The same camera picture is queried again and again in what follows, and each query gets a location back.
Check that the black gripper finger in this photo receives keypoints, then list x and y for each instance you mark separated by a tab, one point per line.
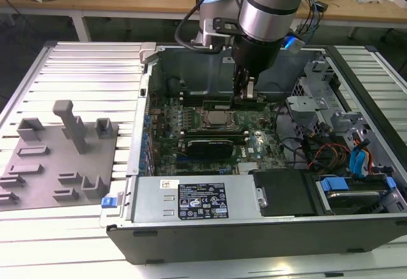
251	88
239	85

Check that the green RAM stick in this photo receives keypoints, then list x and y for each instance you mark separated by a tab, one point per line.
219	105

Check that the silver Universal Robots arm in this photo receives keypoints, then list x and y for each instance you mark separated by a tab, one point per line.
270	5

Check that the installed RAM stick with label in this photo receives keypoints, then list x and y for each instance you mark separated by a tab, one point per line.
194	93

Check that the black RAM slot bank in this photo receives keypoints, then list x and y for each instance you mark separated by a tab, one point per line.
192	101
216	135

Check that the CPU in socket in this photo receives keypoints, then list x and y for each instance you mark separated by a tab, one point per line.
217	117

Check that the green motherboard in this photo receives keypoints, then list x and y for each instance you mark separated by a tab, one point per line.
254	133

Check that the grey metal drive cage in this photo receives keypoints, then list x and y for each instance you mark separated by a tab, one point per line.
305	107

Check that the black graphics card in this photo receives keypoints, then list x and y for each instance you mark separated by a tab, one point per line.
210	152

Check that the small silver heatsink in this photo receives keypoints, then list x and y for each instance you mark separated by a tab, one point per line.
248	168

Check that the small flat black device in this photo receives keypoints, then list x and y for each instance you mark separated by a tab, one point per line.
320	6

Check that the black power supply label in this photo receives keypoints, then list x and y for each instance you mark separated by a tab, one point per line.
203	201

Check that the hard disk in blue carrier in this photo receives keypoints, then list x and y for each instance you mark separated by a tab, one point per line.
349	193

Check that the grey power supply unit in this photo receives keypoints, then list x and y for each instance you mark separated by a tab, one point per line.
152	202

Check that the open black PC case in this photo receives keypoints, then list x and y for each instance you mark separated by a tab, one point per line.
254	241

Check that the blue case latch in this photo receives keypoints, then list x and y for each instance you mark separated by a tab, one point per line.
108	203

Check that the grey parts rack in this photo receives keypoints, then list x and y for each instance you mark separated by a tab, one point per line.
63	164

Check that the small grey camera box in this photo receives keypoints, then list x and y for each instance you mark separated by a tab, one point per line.
295	45

